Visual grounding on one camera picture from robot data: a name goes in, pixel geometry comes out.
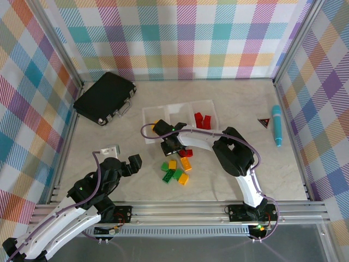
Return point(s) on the wide aluminium base rail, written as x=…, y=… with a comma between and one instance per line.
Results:
x=177, y=211

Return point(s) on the yellow round lego brick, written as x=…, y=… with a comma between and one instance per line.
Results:
x=156, y=123

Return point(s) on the grey metal panel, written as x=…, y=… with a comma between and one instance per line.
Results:
x=191, y=248

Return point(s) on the dark green square lego brick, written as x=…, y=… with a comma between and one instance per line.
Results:
x=168, y=175

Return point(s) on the small circuit board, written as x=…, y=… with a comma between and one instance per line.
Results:
x=261, y=228
x=113, y=231

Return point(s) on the dark triangle sticker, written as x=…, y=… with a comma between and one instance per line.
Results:
x=264, y=122

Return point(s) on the teal marker pen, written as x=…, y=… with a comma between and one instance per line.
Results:
x=277, y=122

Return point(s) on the aluminium corner post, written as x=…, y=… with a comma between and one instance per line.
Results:
x=59, y=43
x=297, y=41

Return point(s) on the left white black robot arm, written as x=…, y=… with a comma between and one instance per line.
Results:
x=54, y=226

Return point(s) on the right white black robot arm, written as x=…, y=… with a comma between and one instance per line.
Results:
x=231, y=155

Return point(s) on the light green lego brick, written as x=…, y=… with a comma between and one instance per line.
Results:
x=178, y=173

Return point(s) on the aluminium side rail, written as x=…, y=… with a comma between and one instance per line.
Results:
x=66, y=136
x=289, y=122

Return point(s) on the black carrying case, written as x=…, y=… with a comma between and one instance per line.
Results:
x=105, y=96

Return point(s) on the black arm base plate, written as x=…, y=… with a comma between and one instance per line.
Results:
x=124, y=214
x=237, y=213

